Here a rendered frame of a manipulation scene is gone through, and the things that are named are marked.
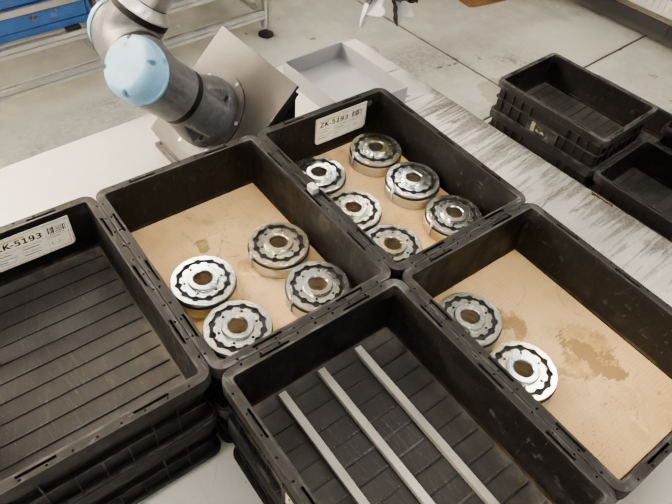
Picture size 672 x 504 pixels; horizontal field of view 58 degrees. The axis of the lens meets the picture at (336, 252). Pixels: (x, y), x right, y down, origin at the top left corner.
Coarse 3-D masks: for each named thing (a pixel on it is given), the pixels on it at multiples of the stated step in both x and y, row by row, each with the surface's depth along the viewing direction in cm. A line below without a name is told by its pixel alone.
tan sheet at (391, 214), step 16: (336, 160) 121; (352, 176) 118; (368, 176) 119; (384, 176) 119; (368, 192) 116; (384, 208) 113; (400, 208) 113; (400, 224) 110; (416, 224) 111; (432, 240) 108
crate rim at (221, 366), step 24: (240, 144) 107; (264, 144) 107; (168, 168) 101; (288, 168) 103; (336, 216) 96; (360, 240) 93; (144, 264) 87; (384, 264) 90; (168, 288) 85; (360, 288) 87; (312, 312) 83; (192, 336) 80; (216, 360) 77; (240, 360) 78
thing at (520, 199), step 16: (352, 96) 119; (368, 96) 120; (384, 96) 121; (320, 112) 115; (272, 128) 111; (432, 128) 114; (272, 144) 108; (448, 144) 111; (288, 160) 105; (304, 176) 102; (496, 176) 106; (320, 192) 100; (512, 192) 103; (336, 208) 98; (512, 208) 101; (352, 224) 95; (480, 224) 97; (368, 240) 94; (448, 240) 95; (384, 256) 91; (416, 256) 92; (400, 272) 90
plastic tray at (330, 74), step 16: (320, 48) 166; (336, 48) 169; (288, 64) 161; (304, 64) 165; (320, 64) 169; (336, 64) 169; (352, 64) 169; (368, 64) 164; (304, 80) 156; (320, 80) 163; (336, 80) 164; (352, 80) 164; (368, 80) 165; (384, 80) 161; (320, 96) 153; (336, 96) 159; (400, 96) 157
